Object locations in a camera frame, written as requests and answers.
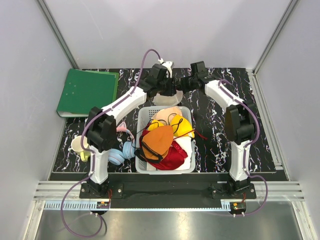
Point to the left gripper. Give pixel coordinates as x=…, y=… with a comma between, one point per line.
x=171, y=90

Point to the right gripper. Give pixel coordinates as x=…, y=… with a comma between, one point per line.
x=182, y=81

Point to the white pink mesh laundry bag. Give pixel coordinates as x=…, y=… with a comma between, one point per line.
x=161, y=100

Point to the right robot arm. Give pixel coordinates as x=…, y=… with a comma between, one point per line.
x=241, y=125

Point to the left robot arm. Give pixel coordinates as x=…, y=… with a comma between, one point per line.
x=99, y=134

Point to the grey plastic laundry basket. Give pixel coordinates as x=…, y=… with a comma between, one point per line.
x=154, y=138

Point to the red satin bra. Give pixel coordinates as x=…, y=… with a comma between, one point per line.
x=174, y=159

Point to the pink blue cat-ear headphones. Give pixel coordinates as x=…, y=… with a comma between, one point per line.
x=118, y=157

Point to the yellow-green plastic cup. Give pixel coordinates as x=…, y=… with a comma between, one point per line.
x=77, y=148

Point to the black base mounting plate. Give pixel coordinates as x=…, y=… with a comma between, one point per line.
x=144, y=191

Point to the green ring binder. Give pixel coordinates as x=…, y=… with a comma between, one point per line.
x=85, y=89

